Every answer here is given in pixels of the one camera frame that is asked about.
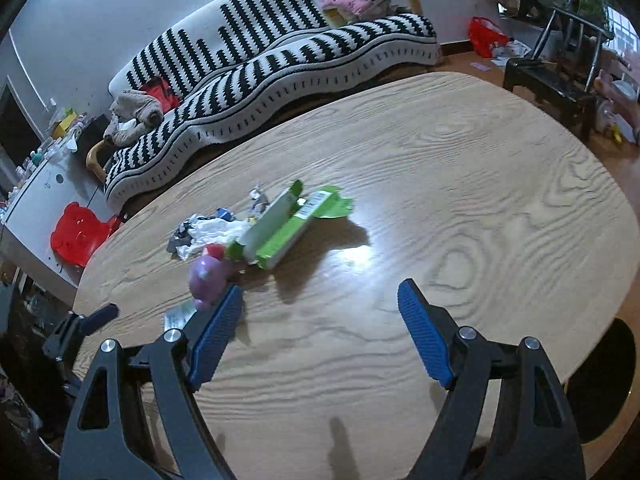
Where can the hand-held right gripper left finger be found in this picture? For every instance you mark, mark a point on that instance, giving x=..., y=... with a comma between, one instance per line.
x=217, y=335

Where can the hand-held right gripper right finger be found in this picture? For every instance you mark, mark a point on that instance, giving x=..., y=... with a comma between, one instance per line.
x=425, y=330

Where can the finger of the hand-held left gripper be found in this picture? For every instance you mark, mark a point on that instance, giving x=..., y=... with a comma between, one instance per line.
x=102, y=314

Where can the purple toy figure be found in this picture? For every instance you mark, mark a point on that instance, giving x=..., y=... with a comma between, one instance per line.
x=210, y=277

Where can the red bear-shaped stool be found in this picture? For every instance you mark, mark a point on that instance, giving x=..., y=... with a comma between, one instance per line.
x=77, y=232

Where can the white grey crumpled wrapper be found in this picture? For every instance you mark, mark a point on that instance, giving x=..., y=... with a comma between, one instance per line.
x=215, y=232

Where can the green open carton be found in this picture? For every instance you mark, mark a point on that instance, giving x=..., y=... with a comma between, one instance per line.
x=280, y=230

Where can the white cabinet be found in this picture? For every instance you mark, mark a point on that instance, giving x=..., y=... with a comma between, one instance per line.
x=45, y=205

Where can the small silver wrapper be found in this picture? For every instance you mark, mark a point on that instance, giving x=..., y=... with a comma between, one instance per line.
x=258, y=200

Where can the wooden sofa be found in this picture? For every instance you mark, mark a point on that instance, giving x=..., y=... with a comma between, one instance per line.
x=96, y=160

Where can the row of small bottles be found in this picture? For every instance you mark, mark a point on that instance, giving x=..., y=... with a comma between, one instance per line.
x=27, y=170

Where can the white plastic bag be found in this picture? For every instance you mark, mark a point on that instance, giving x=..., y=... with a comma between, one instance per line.
x=72, y=141

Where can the yellow box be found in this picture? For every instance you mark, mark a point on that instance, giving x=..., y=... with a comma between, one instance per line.
x=64, y=124

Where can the dark framed panel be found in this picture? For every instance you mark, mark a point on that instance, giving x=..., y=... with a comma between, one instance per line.
x=15, y=120

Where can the red cloth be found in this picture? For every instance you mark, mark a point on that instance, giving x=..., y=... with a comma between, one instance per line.
x=160, y=92

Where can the small paper card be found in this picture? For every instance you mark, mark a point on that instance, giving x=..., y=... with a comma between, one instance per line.
x=481, y=66

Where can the yellow toy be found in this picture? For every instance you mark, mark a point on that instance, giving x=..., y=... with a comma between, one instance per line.
x=616, y=135

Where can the black white striped sofa cover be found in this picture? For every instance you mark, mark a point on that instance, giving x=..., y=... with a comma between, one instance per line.
x=260, y=60

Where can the black metal chair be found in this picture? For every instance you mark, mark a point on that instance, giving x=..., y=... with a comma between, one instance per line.
x=545, y=77

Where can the white crumpled papers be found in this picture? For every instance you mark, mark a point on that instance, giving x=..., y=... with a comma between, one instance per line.
x=512, y=51

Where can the red shopping bag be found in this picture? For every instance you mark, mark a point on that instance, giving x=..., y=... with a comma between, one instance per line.
x=487, y=35

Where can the window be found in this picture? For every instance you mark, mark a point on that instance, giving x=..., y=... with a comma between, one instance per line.
x=625, y=30

